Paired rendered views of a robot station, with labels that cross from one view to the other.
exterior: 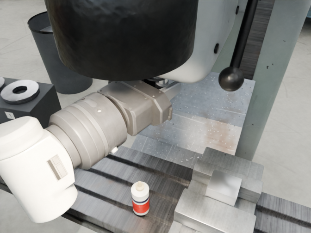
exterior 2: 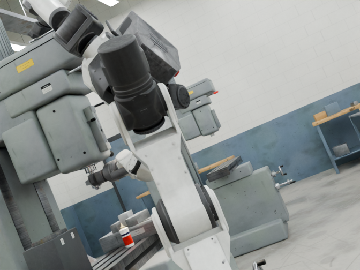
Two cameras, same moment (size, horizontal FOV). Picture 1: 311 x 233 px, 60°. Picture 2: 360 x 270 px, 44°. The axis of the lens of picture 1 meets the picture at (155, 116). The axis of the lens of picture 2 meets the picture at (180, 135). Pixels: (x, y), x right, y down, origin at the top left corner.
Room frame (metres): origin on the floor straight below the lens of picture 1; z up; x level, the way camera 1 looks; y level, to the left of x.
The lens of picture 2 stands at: (0.19, 2.08, 1.17)
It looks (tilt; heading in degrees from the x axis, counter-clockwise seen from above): 3 degrees up; 263
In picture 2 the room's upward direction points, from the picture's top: 23 degrees counter-clockwise
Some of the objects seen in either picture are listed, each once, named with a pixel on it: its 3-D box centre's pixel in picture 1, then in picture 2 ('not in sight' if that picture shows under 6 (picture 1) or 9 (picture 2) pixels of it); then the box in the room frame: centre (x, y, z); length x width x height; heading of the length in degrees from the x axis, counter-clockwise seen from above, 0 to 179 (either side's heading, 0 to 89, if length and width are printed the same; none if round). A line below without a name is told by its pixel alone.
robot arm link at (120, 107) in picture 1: (116, 113); (107, 174); (0.31, 0.06, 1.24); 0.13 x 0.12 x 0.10; 49
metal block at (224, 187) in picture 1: (222, 191); (127, 218); (0.32, -0.14, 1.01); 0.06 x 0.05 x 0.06; 65
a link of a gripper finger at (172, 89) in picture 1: (169, 94); not in sight; (0.36, -0.02, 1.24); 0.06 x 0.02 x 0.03; 138
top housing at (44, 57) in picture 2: not in sight; (44, 66); (0.39, -0.01, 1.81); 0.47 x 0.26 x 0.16; 157
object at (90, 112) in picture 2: not in sight; (97, 128); (0.28, 0.04, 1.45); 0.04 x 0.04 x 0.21; 67
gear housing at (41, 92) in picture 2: not in sight; (50, 95); (0.42, -0.02, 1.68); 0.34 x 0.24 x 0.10; 157
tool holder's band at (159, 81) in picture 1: (155, 74); not in sight; (0.38, 0.00, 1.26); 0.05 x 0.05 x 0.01
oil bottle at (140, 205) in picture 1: (140, 195); (125, 234); (0.34, 0.03, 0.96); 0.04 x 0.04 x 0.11
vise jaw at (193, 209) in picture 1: (213, 217); (137, 217); (0.27, -0.12, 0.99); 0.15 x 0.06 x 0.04; 65
